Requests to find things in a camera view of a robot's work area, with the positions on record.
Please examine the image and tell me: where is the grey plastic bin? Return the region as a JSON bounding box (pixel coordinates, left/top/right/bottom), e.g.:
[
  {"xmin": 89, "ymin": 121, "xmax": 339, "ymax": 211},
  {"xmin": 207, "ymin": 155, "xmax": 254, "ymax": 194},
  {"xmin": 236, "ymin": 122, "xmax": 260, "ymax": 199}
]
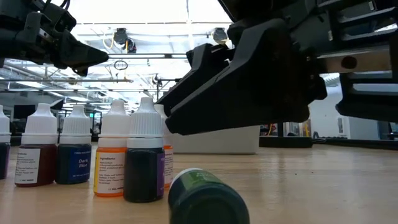
[{"xmin": 169, "ymin": 125, "xmax": 261, "ymax": 156}]

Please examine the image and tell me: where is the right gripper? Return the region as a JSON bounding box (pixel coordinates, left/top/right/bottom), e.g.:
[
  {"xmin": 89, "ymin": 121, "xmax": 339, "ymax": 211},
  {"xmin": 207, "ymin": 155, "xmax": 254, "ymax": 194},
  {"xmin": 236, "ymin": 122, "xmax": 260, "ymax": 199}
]
[{"xmin": 217, "ymin": 0, "xmax": 398, "ymax": 122}]

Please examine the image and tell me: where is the small orange food colouring bottle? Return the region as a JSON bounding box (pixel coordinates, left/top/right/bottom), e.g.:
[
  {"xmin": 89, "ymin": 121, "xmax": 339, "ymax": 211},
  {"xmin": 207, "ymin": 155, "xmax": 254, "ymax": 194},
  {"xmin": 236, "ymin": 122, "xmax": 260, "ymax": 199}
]
[
  {"xmin": 154, "ymin": 103, "xmax": 174, "ymax": 190},
  {"xmin": 93, "ymin": 99, "xmax": 131, "ymax": 198}
]

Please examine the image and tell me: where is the small green food colouring bottle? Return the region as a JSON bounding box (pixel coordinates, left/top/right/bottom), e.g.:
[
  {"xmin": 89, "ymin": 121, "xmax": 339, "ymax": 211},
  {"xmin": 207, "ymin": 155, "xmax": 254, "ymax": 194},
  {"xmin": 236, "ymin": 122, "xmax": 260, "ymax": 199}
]
[{"xmin": 167, "ymin": 167, "xmax": 251, "ymax": 224}]

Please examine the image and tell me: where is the small dark red colouring bottle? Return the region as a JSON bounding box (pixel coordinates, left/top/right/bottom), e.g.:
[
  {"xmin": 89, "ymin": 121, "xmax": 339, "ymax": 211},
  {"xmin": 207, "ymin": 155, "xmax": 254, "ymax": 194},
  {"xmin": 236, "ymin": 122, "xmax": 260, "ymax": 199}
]
[{"xmin": 14, "ymin": 103, "xmax": 59, "ymax": 188}]

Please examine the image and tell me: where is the small purple food colouring bottle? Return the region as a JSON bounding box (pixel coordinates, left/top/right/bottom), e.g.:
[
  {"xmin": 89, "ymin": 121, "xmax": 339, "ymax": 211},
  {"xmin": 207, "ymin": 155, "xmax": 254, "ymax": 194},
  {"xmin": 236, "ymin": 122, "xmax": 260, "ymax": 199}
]
[{"xmin": 123, "ymin": 96, "xmax": 165, "ymax": 203}]

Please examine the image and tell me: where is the small dark blue colouring bottle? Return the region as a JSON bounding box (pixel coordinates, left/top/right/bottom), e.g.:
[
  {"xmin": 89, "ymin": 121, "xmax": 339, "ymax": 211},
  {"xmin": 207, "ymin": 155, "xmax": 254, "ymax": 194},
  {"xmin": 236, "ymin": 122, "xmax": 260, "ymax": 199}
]
[{"xmin": 55, "ymin": 105, "xmax": 93, "ymax": 185}]

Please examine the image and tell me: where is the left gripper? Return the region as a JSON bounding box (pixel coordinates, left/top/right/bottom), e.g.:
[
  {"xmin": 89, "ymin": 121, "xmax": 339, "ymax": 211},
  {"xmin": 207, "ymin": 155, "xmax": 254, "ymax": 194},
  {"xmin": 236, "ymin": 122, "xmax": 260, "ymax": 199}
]
[{"xmin": 15, "ymin": 2, "xmax": 109, "ymax": 77}]

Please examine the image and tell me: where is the black ceiling cable reel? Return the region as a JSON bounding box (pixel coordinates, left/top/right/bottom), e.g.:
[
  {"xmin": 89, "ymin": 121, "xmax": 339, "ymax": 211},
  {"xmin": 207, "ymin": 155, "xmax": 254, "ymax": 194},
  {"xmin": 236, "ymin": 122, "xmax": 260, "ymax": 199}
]
[
  {"xmin": 212, "ymin": 27, "xmax": 230, "ymax": 45},
  {"xmin": 113, "ymin": 27, "xmax": 137, "ymax": 54}
]

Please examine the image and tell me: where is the small dark food colouring bottle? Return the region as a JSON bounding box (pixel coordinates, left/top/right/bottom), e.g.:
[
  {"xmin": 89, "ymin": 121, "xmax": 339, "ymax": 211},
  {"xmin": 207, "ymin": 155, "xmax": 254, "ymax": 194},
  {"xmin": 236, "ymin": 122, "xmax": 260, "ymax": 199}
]
[{"xmin": 0, "ymin": 105, "xmax": 12, "ymax": 180}]

